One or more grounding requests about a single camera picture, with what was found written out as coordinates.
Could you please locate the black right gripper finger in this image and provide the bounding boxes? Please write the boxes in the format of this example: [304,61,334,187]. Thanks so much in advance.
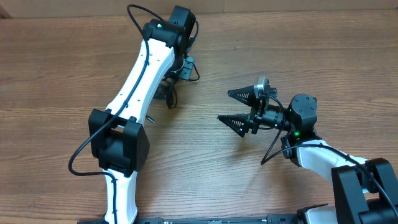
[228,85,257,107]
[217,114,252,138]

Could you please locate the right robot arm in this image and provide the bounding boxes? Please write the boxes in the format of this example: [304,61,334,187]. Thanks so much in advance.
[217,85,397,223]

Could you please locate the black USB-C cable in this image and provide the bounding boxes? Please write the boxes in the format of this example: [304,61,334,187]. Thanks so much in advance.
[145,62,201,124]

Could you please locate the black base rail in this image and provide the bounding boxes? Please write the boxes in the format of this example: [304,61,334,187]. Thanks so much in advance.
[135,214,304,224]

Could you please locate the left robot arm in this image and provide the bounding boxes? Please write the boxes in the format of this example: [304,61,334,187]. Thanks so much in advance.
[88,6,198,223]

